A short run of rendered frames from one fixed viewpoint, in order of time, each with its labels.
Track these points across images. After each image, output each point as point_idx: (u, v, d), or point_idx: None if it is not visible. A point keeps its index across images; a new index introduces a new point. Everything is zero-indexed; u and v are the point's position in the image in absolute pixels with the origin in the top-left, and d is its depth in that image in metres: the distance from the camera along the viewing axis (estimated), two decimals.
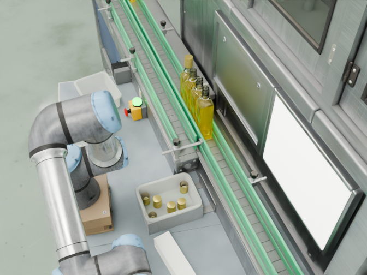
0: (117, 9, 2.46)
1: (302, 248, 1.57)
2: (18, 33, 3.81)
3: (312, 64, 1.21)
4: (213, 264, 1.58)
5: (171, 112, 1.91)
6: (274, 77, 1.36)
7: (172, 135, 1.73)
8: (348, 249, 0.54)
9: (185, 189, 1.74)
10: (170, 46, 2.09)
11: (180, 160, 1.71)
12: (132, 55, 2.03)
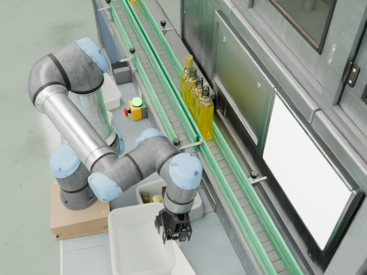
0: (117, 9, 2.46)
1: (302, 248, 1.57)
2: (18, 33, 3.81)
3: (312, 64, 1.21)
4: (213, 264, 1.58)
5: (171, 112, 1.91)
6: (274, 77, 1.36)
7: (172, 135, 1.73)
8: (348, 249, 0.54)
9: None
10: (170, 46, 2.09)
11: None
12: (132, 55, 2.03)
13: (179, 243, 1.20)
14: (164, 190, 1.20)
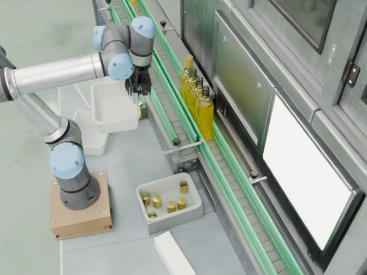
0: (117, 9, 2.46)
1: (302, 248, 1.57)
2: (18, 33, 3.81)
3: (312, 64, 1.21)
4: (213, 264, 1.58)
5: (171, 112, 1.91)
6: (274, 77, 1.36)
7: (172, 135, 1.73)
8: (348, 249, 0.54)
9: (185, 189, 1.74)
10: (170, 46, 2.09)
11: (180, 160, 1.71)
12: None
13: (143, 101, 1.58)
14: None
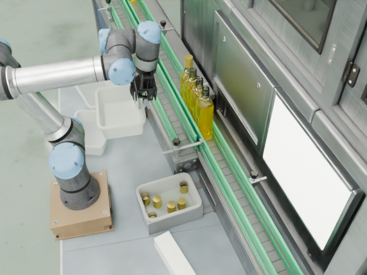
0: (117, 9, 2.46)
1: (302, 248, 1.57)
2: (18, 33, 3.81)
3: (312, 64, 1.21)
4: (213, 264, 1.58)
5: (171, 112, 1.91)
6: (274, 77, 1.36)
7: (172, 135, 1.73)
8: (348, 249, 0.54)
9: (185, 189, 1.74)
10: (170, 46, 2.09)
11: (180, 160, 1.71)
12: (132, 55, 2.03)
13: (148, 106, 1.56)
14: None
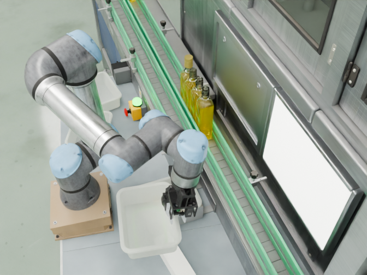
0: (117, 9, 2.46)
1: (302, 248, 1.57)
2: (18, 33, 3.81)
3: (312, 64, 1.21)
4: (213, 264, 1.58)
5: (171, 112, 1.91)
6: (274, 77, 1.36)
7: None
8: (348, 249, 0.54)
9: None
10: (170, 46, 2.09)
11: None
12: (132, 55, 2.03)
13: (185, 220, 1.25)
14: (170, 168, 1.25)
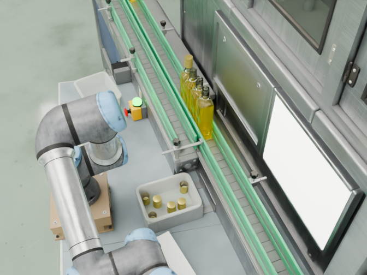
0: (117, 9, 2.46)
1: (302, 248, 1.57)
2: (18, 33, 3.81)
3: (312, 64, 1.21)
4: (213, 264, 1.58)
5: (171, 112, 1.91)
6: (274, 77, 1.36)
7: (172, 135, 1.73)
8: (348, 249, 0.54)
9: (185, 189, 1.74)
10: (170, 46, 2.09)
11: (180, 160, 1.71)
12: (132, 55, 2.03)
13: None
14: None
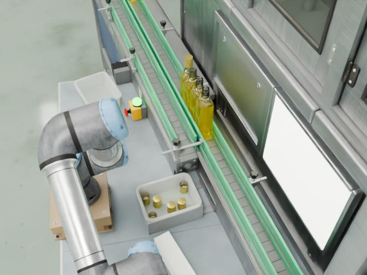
0: (117, 9, 2.46)
1: (302, 248, 1.57)
2: (18, 33, 3.81)
3: (312, 64, 1.21)
4: (213, 264, 1.58)
5: (171, 112, 1.91)
6: (274, 77, 1.36)
7: (172, 135, 1.73)
8: (348, 249, 0.54)
9: (185, 189, 1.74)
10: (170, 46, 2.09)
11: (180, 160, 1.71)
12: (132, 55, 2.03)
13: None
14: None
